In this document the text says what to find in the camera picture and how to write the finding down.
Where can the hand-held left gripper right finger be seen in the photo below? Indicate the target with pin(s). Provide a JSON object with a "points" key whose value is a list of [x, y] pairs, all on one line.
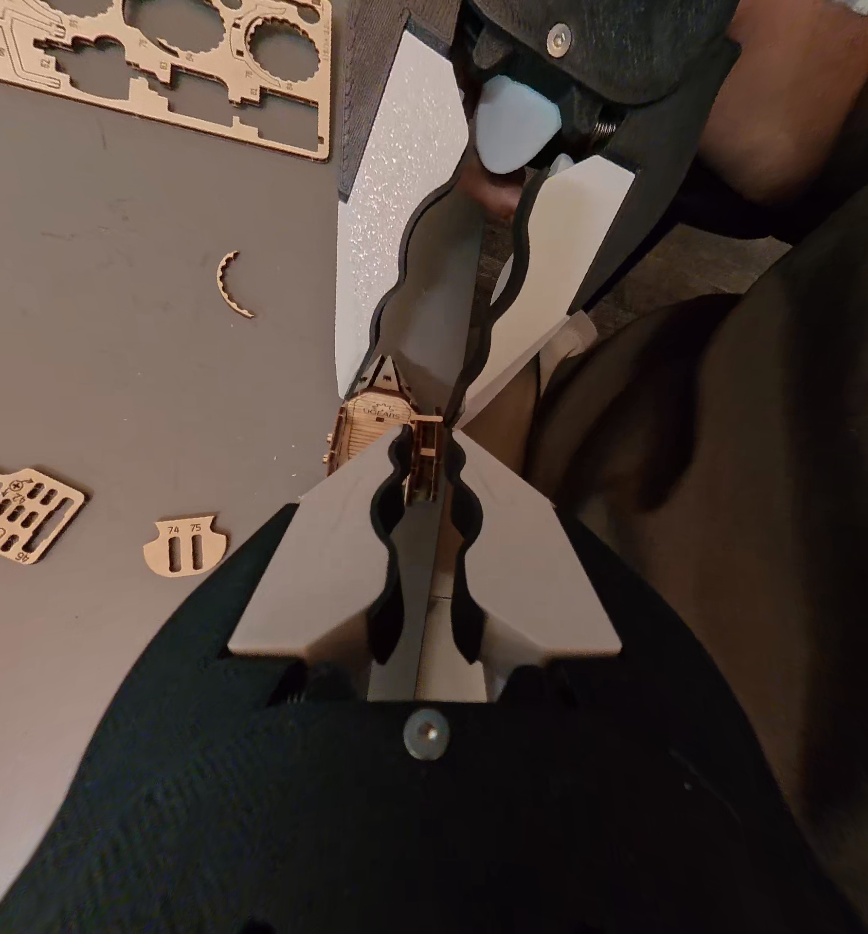
{"points": [[536, 576]]}

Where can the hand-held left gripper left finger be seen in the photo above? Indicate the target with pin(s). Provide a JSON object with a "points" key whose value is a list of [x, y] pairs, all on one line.
{"points": [[310, 569]]}

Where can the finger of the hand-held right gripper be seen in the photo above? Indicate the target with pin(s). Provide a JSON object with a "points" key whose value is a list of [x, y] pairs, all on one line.
{"points": [[397, 146], [580, 233]]}

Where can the small wooden puzzle model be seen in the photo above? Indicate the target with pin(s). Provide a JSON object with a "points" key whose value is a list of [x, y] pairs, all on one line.
{"points": [[368, 434]]}

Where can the person's right hand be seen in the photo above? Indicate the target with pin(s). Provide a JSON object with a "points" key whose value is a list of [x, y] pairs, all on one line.
{"points": [[799, 87]]}

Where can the wooden puzzle part sheet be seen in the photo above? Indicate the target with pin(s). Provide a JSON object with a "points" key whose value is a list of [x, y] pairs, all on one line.
{"points": [[295, 117]]}

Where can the grey woven chair seat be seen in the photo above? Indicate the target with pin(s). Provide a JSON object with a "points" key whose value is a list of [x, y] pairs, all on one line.
{"points": [[697, 270]]}

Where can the rounded two-slot wooden piece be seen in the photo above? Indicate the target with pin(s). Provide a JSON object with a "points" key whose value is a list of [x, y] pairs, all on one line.
{"points": [[186, 529]]}

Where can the person's dark brown trousers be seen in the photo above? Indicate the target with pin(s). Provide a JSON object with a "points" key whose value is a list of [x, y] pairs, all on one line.
{"points": [[733, 525]]}

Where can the small curved toothed wooden piece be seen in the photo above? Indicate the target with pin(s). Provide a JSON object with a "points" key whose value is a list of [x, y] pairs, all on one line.
{"points": [[224, 281]]}

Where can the slotted rectangular wooden piece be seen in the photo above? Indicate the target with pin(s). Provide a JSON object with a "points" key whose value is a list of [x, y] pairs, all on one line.
{"points": [[69, 503]]}

